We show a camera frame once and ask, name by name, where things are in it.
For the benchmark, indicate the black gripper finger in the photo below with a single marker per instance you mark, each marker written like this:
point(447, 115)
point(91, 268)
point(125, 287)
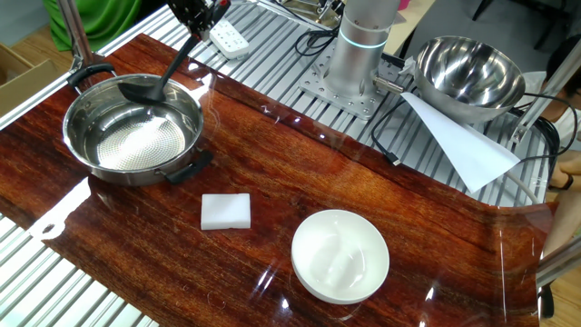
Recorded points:
point(184, 11)
point(208, 16)

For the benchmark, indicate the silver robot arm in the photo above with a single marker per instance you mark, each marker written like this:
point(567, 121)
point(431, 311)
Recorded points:
point(358, 59)

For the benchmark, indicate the steel mixing bowl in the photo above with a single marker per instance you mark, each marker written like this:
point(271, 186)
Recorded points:
point(467, 77)

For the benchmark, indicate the white ceramic bowl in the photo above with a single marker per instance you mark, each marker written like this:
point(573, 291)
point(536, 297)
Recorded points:
point(340, 256)

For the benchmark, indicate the white power strip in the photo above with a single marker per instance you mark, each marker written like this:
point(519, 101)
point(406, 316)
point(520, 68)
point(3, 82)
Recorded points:
point(229, 41)

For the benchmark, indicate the green cloth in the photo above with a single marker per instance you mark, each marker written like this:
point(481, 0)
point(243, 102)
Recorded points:
point(95, 22)

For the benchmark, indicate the silver metal clamp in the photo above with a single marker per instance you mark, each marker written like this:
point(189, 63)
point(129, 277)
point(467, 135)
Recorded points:
point(329, 9)

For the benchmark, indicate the brown cardboard box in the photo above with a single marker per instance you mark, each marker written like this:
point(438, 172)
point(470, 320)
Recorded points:
point(22, 82)

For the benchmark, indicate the white sponge block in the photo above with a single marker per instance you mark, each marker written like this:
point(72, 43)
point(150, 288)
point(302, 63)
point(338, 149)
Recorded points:
point(225, 211)

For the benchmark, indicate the pink plastic object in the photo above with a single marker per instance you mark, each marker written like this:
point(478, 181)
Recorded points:
point(404, 3)

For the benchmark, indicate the beige wooden board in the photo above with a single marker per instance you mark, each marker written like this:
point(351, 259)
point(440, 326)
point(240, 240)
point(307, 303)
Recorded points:
point(410, 27)

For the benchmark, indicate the wood pattern table mat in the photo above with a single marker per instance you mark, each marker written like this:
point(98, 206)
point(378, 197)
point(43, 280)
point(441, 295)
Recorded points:
point(408, 227)

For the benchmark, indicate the white paper sheet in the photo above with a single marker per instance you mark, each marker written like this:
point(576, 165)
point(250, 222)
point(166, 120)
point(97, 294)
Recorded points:
point(467, 150)

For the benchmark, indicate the person head black hair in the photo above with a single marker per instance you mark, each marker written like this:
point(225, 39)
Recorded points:
point(560, 54)

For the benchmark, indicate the white t-shirt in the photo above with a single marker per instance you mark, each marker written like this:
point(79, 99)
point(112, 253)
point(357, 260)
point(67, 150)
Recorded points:
point(573, 125)

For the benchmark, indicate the person bare limb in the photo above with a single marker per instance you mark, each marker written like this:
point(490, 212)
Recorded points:
point(563, 218)
point(569, 165)

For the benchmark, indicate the black wristband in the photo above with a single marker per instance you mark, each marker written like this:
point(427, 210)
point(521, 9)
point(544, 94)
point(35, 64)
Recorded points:
point(567, 182)

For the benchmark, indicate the black shoe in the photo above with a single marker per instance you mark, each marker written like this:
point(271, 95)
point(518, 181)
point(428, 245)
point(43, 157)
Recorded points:
point(546, 302)

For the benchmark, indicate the aluminium frame post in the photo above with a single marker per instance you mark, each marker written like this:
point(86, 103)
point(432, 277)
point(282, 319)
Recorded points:
point(544, 91)
point(75, 27)
point(560, 263)

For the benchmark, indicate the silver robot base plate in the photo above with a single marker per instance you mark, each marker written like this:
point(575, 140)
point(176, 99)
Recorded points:
point(358, 106)

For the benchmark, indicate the black chair frame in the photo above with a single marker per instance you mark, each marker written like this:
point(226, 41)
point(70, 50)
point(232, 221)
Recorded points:
point(547, 36)

